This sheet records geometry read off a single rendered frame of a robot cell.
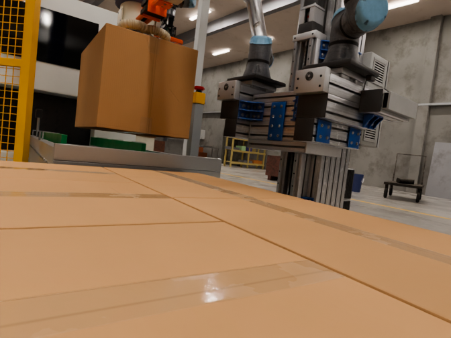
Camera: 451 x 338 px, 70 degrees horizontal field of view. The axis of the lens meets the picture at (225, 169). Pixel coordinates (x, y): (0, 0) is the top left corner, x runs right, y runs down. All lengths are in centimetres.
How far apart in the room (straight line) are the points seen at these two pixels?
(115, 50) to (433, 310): 130
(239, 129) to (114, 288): 140
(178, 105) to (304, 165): 65
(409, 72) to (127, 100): 1167
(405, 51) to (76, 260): 1274
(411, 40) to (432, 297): 1267
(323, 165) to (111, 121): 98
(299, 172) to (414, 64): 1120
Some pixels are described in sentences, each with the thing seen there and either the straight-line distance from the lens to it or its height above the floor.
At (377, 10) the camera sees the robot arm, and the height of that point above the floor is 120.
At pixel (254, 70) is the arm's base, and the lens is 172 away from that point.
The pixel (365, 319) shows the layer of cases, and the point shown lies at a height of 54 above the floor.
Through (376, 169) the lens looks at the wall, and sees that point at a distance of 1244.
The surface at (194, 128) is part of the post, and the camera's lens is 207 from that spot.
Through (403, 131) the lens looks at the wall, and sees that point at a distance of 1222.
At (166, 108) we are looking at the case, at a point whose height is 80.
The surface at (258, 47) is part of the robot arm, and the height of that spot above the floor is 119.
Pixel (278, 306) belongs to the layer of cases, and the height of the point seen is 54.
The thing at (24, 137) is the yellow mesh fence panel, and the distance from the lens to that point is 202.
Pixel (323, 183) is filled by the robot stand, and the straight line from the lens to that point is 163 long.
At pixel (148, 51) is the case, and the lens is 145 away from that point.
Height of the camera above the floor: 65
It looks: 3 degrees down
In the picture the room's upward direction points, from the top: 6 degrees clockwise
